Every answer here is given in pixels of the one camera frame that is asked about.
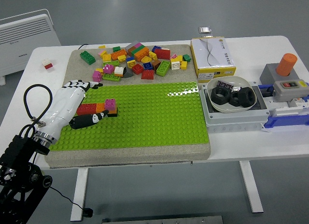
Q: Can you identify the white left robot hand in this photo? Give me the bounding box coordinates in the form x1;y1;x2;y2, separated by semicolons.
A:
36;79;110;141

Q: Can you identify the grey sloped toy brick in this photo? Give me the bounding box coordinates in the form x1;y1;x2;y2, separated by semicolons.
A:
122;67;134;79

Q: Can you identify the green studded baseplate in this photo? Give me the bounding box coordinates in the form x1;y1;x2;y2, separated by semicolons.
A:
49;81;210;151

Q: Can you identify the red square toy brick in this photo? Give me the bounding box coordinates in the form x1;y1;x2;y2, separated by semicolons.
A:
140;70;155;80
131;63;144;75

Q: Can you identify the grey large toy brick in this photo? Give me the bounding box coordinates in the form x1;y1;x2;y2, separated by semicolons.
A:
125;41;143;51

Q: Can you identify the orange large toy brick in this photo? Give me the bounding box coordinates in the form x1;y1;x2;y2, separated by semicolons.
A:
134;47;150;63

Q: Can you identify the red large toy brick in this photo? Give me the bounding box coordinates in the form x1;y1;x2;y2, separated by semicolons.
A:
154;48;171;60

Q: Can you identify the grey-brown foam mat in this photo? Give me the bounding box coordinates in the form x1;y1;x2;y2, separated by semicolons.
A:
44;44;212;168

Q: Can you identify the white panel heater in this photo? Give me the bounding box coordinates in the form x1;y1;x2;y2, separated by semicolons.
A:
0;8;62;86

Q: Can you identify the white table leg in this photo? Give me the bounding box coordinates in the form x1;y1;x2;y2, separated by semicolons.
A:
239;160;265;213
70;168;89;222

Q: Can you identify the yellow white cardboard box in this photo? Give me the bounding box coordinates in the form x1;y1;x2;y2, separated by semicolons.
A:
190;36;237;84

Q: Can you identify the metal floor socket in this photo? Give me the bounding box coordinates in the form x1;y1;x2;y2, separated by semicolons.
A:
198;26;213;38

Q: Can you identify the dark purple packet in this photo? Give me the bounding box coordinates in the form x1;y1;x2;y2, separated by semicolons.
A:
216;80;235;92

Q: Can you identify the white bowl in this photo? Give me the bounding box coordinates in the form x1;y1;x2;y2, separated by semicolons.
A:
207;76;257;113

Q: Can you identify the grey plastic junction box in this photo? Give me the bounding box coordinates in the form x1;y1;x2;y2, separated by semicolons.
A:
199;81;270;134

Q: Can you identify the small black hex nut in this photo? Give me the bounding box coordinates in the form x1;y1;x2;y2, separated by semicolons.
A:
228;91;242;107

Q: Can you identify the black small component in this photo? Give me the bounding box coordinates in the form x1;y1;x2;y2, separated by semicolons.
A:
261;86;275;97

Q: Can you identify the grey block with hole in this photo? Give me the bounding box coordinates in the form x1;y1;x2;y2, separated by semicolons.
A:
259;63;300;86

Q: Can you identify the blue plastic tray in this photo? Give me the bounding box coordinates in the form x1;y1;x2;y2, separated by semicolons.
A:
257;82;309;128

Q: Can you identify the white terminal block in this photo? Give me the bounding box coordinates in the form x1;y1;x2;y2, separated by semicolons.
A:
265;98;309;117

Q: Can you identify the orange cylinder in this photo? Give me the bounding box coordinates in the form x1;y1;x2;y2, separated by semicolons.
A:
276;53;298;77

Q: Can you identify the black power cord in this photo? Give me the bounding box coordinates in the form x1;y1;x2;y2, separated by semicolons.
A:
32;43;89;210

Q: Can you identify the grey push-button switch box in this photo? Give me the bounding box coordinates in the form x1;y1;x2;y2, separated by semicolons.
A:
272;80;309;102

